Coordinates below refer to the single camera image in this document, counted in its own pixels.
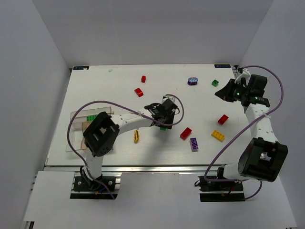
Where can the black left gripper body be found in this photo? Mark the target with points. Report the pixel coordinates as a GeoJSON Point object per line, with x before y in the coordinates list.
{"type": "Point", "coordinates": [163, 122]}

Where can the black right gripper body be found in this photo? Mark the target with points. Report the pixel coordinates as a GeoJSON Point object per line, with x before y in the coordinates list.
{"type": "Point", "coordinates": [231, 92]}

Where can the small green lego brick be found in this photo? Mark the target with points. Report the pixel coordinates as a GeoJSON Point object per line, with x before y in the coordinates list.
{"type": "Point", "coordinates": [215, 83]}

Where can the yellow arch lego piece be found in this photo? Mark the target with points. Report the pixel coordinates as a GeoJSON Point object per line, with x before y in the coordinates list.
{"type": "Point", "coordinates": [136, 136]}

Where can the yellow two-by-three lego brick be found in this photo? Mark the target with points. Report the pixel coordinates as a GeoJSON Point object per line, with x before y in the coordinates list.
{"type": "Point", "coordinates": [217, 135]}

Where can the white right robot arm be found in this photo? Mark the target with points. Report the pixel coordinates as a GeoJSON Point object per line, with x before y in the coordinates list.
{"type": "Point", "coordinates": [264, 156]}

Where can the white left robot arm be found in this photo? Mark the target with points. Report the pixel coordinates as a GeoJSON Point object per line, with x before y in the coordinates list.
{"type": "Point", "coordinates": [100, 135]}

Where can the red two-by-two lego brick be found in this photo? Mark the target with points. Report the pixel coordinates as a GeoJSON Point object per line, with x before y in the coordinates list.
{"type": "Point", "coordinates": [184, 135]}

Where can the right blue table label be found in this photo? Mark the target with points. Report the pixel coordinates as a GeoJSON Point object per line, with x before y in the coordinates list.
{"type": "Point", "coordinates": [222, 66]}

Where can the blue table label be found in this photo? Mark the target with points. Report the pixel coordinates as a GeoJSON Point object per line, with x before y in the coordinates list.
{"type": "Point", "coordinates": [76, 68]}
{"type": "Point", "coordinates": [222, 66]}

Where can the red sloped lego brick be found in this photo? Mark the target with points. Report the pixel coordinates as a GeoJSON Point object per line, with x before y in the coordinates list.
{"type": "Point", "coordinates": [139, 92]}

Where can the small red lego piece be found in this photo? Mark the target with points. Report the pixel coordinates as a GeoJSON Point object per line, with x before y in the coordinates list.
{"type": "Point", "coordinates": [143, 79]}

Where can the purple round lego piece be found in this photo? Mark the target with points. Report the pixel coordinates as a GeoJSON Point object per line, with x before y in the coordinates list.
{"type": "Point", "coordinates": [192, 81]}

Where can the purple lego brick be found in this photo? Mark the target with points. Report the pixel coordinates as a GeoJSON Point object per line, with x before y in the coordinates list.
{"type": "Point", "coordinates": [194, 144]}

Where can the green two-by-four lego plate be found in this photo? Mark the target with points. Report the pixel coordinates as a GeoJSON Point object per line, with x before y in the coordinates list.
{"type": "Point", "coordinates": [91, 118]}

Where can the clear smoky long container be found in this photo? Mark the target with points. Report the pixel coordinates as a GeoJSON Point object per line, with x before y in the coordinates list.
{"type": "Point", "coordinates": [90, 114]}

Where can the amber clear container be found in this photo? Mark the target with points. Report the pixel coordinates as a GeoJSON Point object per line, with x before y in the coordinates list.
{"type": "Point", "coordinates": [84, 126]}

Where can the clear colourless container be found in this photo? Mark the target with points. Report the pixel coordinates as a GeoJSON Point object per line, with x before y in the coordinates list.
{"type": "Point", "coordinates": [76, 136]}

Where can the left blue table label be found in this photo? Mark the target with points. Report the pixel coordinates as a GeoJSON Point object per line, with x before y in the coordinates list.
{"type": "Point", "coordinates": [76, 68]}

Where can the aluminium table front rail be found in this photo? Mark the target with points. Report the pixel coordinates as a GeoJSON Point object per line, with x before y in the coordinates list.
{"type": "Point", "coordinates": [117, 169]}

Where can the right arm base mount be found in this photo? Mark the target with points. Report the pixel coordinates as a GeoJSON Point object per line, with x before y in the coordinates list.
{"type": "Point", "coordinates": [211, 191]}

